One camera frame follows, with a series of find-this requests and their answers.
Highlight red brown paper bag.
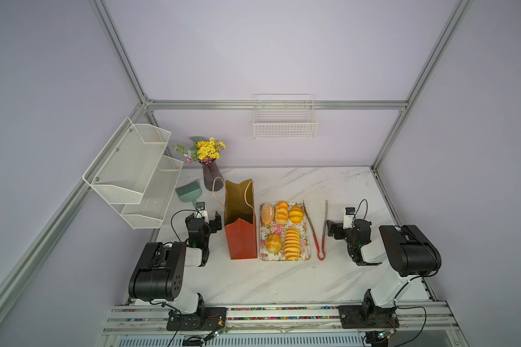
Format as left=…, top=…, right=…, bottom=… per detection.
left=213, top=179, right=258, bottom=260

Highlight red handled metal tongs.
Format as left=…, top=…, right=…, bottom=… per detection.
left=302, top=200, right=329, bottom=262

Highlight floral rectangular tray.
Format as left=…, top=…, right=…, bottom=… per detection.
left=258, top=201, right=311, bottom=262

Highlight round sesame bun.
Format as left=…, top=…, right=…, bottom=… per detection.
left=260, top=203, right=275, bottom=226

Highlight orange ridged bread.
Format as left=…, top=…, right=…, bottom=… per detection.
left=274, top=201, right=289, bottom=225

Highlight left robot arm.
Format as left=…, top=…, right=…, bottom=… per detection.
left=128, top=211, right=227, bottom=334

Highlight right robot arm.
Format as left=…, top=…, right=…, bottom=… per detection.
left=326, top=219, right=441, bottom=329

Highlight long ridged yellow bread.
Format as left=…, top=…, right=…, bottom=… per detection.
left=284, top=228, right=300, bottom=260

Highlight dark ribbed vase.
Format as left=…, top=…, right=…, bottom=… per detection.
left=201, top=160, right=224, bottom=192

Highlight round golden bun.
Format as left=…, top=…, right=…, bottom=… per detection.
left=266, top=234, right=283, bottom=254

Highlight yellow flower bouquet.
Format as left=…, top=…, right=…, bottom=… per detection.
left=173, top=137, right=227, bottom=165

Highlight white mesh two-tier shelf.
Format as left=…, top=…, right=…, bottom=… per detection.
left=82, top=119, right=183, bottom=229

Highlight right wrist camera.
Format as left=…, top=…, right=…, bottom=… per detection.
left=342, top=207, right=356, bottom=229

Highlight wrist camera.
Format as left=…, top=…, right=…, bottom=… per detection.
left=195, top=202, right=208, bottom=221
left=342, top=207, right=356, bottom=229

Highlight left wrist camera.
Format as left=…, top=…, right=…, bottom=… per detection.
left=195, top=202, right=208, bottom=221

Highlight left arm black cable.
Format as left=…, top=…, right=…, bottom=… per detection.
left=170, top=209, right=201, bottom=244

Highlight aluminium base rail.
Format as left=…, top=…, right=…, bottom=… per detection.
left=98, top=302, right=468, bottom=346

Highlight white wire wall basket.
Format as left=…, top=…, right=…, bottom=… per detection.
left=253, top=94, right=318, bottom=140

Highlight aluminium frame structure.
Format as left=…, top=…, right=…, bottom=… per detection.
left=0, top=1, right=473, bottom=325

